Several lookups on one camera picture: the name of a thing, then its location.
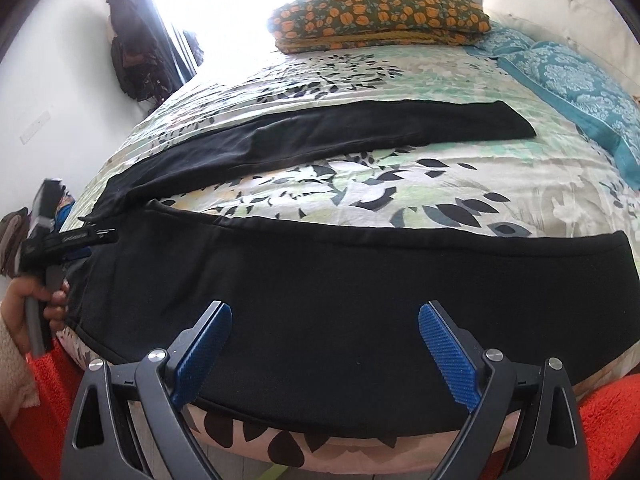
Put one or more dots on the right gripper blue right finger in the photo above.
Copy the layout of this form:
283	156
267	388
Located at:
548	440

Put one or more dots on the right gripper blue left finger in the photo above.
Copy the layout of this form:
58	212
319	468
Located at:
101	442

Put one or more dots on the black pants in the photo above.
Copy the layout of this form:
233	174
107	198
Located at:
310	298

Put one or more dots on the cream sleeve forearm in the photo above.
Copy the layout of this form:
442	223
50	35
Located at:
18	389

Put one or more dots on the person's left hand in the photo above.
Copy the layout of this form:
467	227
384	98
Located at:
32	313

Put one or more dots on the red fluffy rug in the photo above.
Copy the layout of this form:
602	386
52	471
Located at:
398	422

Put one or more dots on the floral bedspread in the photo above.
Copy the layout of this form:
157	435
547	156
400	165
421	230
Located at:
559	184

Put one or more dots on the teal patterned pillow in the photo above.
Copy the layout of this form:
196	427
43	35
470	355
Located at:
575	87

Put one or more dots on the orange floral folded blanket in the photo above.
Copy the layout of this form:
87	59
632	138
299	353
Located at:
319	25

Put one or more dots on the cream upholstered headboard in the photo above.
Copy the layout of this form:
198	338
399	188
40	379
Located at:
592	28

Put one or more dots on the white wall switch plate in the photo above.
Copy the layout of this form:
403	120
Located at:
34	127

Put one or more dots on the dark bag hanging on wall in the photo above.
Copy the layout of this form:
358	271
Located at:
143	67

